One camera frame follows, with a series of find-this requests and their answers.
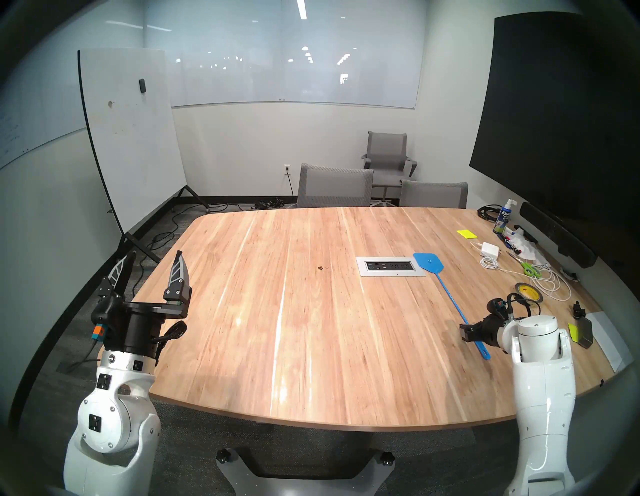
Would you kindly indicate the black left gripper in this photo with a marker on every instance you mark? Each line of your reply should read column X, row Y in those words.
column 135, row 330

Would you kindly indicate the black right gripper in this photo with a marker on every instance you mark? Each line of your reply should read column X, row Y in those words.
column 494, row 331

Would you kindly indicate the blue plastic fly swatter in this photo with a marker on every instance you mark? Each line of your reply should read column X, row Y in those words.
column 429, row 263

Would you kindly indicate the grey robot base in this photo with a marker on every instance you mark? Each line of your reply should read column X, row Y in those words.
column 300, row 485

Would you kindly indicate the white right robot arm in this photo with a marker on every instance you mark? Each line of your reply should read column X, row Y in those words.
column 542, row 400

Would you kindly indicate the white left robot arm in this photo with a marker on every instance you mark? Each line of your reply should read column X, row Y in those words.
column 107, row 420

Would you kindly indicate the black and yellow tape roll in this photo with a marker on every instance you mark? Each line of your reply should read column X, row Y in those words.
column 530, row 289

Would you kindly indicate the white power adapter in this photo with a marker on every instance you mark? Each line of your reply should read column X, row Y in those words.
column 490, row 249

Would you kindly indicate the yellow sticky note pad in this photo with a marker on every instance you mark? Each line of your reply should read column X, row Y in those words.
column 467, row 234

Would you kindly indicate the whiteboard marker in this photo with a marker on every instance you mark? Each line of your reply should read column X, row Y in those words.
column 512, row 242

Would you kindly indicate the crumpled white tissue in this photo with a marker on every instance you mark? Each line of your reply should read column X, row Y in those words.
column 530, row 252

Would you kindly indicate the yellow paper tab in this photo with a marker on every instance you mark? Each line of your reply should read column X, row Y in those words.
column 574, row 332

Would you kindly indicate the silver table power outlet box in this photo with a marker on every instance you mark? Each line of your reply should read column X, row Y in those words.
column 390, row 266

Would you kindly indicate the whiteboard cleaner spray bottle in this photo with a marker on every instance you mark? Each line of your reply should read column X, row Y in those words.
column 501, row 220

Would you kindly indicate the black video sound bar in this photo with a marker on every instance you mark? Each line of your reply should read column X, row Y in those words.
column 555, row 232

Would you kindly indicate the white paper sheet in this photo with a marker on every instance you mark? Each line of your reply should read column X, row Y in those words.
column 612, row 340

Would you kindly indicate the grey mesh office chair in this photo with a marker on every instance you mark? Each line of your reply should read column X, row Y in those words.
column 435, row 195
column 335, row 187

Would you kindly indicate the rolling white whiteboard black stand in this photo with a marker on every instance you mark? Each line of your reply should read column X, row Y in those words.
column 130, row 140

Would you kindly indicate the grey office chair with armrests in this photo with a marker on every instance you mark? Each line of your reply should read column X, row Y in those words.
column 387, row 150

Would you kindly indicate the large black TV screen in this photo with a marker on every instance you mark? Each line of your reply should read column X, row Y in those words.
column 550, row 125

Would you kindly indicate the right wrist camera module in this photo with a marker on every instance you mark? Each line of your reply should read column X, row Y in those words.
column 497, row 306

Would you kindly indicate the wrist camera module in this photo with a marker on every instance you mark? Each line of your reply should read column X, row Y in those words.
column 100, row 312
column 497, row 306

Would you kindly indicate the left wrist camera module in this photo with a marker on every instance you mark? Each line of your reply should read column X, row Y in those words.
column 100, row 312

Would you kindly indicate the wall whiteboard with blue writing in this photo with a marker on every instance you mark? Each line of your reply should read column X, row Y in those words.
column 40, row 100

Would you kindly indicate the wide glass wall whiteboard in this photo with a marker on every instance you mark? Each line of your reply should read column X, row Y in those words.
column 300, row 75

